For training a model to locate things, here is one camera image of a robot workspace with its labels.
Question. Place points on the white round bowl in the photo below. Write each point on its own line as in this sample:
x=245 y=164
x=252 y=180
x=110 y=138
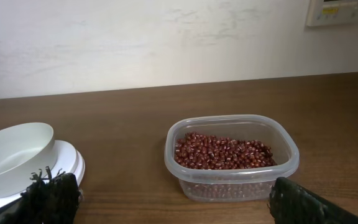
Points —
x=24 y=149

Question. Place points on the white wall control panel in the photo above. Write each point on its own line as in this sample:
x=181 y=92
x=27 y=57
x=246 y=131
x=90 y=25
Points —
x=332 y=12

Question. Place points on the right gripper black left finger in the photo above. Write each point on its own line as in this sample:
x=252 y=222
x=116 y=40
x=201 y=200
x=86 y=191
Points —
x=52 y=200

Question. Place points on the clear plastic container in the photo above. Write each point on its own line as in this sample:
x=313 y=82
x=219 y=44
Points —
x=233 y=185

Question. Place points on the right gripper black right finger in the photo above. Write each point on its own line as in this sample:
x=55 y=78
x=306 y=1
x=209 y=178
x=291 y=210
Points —
x=290 y=203

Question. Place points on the red adzuki beans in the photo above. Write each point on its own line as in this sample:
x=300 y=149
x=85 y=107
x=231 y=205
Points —
x=208 y=152

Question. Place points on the white digital kitchen scale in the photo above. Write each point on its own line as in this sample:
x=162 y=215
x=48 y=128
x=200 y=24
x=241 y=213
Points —
x=69 y=160

